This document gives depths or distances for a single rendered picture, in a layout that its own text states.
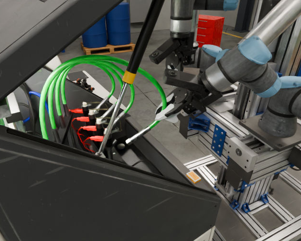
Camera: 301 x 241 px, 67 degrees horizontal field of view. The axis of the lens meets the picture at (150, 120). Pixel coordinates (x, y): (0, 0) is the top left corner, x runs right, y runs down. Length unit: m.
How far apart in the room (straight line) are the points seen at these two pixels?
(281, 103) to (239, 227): 0.98
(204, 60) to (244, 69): 0.72
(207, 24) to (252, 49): 4.35
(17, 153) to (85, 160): 0.11
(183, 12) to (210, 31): 4.13
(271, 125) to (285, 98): 0.14
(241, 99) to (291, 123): 0.34
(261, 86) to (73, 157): 0.51
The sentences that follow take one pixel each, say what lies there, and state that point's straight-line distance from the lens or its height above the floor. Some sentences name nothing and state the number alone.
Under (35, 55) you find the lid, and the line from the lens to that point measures 0.29.
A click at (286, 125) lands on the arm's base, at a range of 1.08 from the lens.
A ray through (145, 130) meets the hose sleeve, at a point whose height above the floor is 1.18.
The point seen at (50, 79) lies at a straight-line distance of 0.67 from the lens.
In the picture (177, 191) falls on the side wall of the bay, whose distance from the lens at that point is 0.63.
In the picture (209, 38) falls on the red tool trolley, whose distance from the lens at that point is 4.96.
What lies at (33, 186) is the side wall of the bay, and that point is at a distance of 0.41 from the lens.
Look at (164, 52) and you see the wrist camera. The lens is 0.82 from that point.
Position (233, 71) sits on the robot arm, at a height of 1.40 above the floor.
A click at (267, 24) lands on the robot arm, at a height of 1.48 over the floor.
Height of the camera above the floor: 1.61
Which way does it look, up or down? 33 degrees down
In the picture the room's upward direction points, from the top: straight up
